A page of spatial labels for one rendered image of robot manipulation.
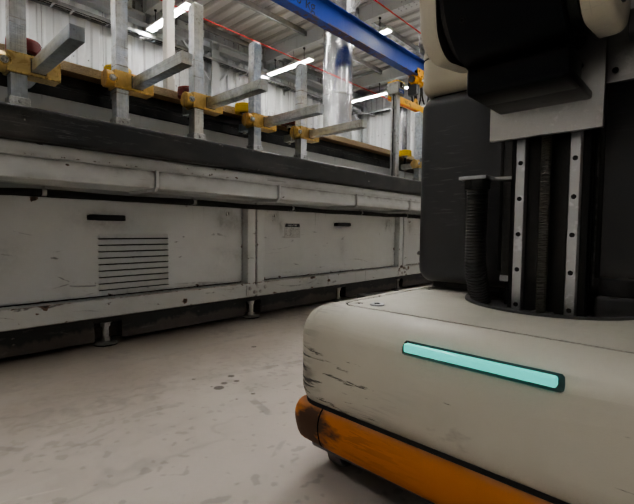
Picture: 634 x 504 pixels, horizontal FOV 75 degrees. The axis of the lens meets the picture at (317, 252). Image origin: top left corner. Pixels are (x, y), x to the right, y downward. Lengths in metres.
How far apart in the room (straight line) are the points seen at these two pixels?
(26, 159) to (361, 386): 1.02
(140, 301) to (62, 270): 0.27
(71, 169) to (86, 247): 0.34
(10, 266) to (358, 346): 1.16
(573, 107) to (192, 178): 1.13
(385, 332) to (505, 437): 0.19
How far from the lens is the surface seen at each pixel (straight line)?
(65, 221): 1.56
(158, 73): 1.28
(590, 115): 0.75
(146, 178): 1.42
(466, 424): 0.57
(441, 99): 0.95
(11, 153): 1.30
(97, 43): 9.58
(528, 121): 0.77
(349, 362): 0.64
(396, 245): 2.83
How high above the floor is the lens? 0.40
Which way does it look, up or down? 3 degrees down
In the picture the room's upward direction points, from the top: 1 degrees clockwise
